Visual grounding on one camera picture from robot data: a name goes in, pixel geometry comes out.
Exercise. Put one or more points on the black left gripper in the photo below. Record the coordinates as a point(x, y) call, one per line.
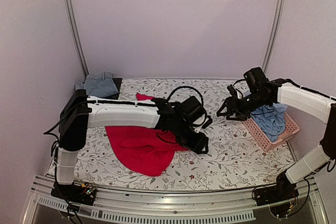
point(197, 144)

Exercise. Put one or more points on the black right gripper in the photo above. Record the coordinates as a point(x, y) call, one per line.
point(239, 114)

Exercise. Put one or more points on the red t-shirt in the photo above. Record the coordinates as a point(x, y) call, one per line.
point(140, 150)

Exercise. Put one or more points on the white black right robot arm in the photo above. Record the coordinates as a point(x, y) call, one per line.
point(317, 110)

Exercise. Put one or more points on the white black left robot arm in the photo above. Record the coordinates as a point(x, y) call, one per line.
point(85, 111)

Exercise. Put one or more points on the floral patterned tablecloth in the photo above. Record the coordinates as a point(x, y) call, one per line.
point(235, 160)

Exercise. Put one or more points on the light blue crumpled shirt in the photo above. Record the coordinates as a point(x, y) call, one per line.
point(271, 120)

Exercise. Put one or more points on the pink perforated plastic basket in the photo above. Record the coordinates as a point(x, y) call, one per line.
point(262, 140)

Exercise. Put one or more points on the folded black striped garment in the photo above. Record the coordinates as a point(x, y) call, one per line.
point(118, 83)

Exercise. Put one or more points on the folded light blue jeans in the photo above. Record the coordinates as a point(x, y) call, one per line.
point(101, 85)

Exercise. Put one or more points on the aluminium front rail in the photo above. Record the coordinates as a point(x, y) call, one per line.
point(124, 205)

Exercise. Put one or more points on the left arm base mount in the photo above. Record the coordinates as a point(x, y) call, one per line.
point(82, 194)

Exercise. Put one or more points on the aluminium frame post right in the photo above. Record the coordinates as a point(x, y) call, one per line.
point(273, 34)

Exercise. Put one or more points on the aluminium frame post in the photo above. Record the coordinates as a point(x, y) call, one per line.
point(273, 34)
point(76, 37)

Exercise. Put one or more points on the aluminium frame post left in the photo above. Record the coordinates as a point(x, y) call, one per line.
point(76, 37)

